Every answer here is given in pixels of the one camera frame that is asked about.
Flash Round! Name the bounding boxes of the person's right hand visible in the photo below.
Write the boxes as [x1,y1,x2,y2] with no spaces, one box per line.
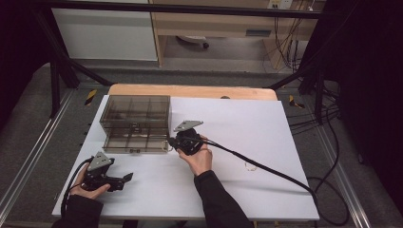
[176,135,214,177]

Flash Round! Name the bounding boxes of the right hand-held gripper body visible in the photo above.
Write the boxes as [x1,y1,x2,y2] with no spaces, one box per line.
[173,120,204,156]

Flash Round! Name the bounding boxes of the hanging black cables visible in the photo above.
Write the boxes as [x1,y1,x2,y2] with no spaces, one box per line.
[262,15,303,72]

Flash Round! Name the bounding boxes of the wooden desk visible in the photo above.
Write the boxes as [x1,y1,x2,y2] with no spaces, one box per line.
[148,0,327,68]

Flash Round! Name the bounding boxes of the wooden table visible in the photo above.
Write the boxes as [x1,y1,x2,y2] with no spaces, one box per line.
[107,84,278,102]

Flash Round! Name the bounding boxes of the chair base with caster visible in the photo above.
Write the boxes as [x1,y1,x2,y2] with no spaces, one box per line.
[176,35,210,50]

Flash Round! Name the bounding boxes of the aluminium rail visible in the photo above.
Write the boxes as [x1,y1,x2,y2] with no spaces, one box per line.
[0,89,76,217]
[316,125,373,228]

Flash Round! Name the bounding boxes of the white board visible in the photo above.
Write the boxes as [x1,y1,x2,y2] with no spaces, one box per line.
[51,94,320,221]

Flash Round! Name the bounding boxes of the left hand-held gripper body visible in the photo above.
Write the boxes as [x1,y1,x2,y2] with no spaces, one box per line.
[83,151,125,192]

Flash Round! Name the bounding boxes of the smoky transparent drawer box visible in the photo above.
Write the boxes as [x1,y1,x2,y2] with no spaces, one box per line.
[99,94,172,155]

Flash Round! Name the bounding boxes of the white power strip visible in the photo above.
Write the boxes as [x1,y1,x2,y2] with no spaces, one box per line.
[267,0,294,10]

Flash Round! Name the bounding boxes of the person's left hand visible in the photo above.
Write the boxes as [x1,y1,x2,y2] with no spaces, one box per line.
[69,164,112,200]

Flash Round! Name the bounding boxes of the white cabinet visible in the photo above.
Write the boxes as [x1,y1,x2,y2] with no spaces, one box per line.
[50,8,159,62]

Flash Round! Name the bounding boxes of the black floor cables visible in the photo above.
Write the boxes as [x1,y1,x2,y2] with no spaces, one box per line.
[286,89,342,129]

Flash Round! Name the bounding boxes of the black curtain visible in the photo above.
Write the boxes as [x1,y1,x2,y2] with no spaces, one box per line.
[312,0,403,217]
[0,0,53,131]

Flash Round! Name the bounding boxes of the right hand-held gripper cable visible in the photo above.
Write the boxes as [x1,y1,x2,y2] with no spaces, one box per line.
[186,136,351,227]

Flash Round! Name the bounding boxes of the hand-held gripper cable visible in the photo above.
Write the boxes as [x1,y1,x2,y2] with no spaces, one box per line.
[186,136,351,227]
[60,157,94,219]

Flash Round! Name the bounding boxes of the black metal frame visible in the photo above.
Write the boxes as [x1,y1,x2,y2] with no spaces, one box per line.
[30,0,341,125]

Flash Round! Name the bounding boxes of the left hand-held gripper cable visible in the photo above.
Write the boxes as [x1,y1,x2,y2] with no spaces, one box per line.
[60,157,94,219]

